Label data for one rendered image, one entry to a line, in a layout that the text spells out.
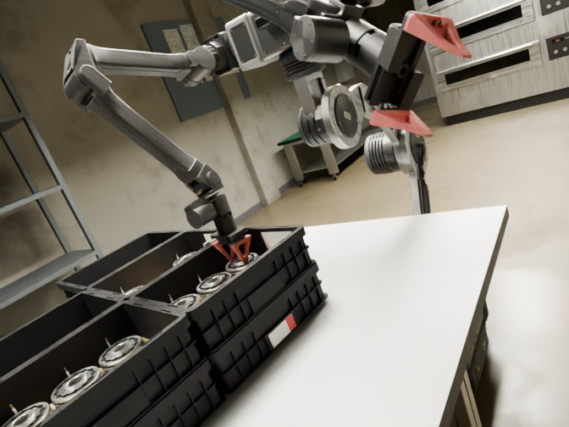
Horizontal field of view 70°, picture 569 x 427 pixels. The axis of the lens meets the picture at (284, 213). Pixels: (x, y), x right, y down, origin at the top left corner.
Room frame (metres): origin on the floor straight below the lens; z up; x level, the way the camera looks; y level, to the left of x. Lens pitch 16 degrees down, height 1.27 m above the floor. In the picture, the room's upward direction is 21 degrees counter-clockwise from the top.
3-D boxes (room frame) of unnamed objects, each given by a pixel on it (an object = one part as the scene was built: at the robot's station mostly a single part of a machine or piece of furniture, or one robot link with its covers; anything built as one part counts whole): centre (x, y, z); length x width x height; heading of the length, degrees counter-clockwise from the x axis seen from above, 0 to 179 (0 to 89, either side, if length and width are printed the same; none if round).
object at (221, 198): (1.13, 0.17, 1.04); 0.07 x 0.06 x 0.07; 140
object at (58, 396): (0.79, 0.54, 0.86); 0.10 x 0.10 x 0.01
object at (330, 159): (6.08, -1.21, 0.39); 2.15 x 0.85 x 0.78; 140
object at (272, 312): (1.01, 0.20, 0.76); 0.40 x 0.30 x 0.12; 133
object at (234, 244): (1.12, 0.16, 0.91); 0.07 x 0.07 x 0.09; 41
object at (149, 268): (1.23, 0.41, 0.87); 0.40 x 0.30 x 0.11; 133
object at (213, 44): (1.43, 0.04, 1.45); 0.09 x 0.08 x 0.12; 50
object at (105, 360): (0.87, 0.47, 0.86); 0.10 x 0.10 x 0.01
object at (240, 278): (1.01, 0.20, 0.92); 0.40 x 0.30 x 0.02; 133
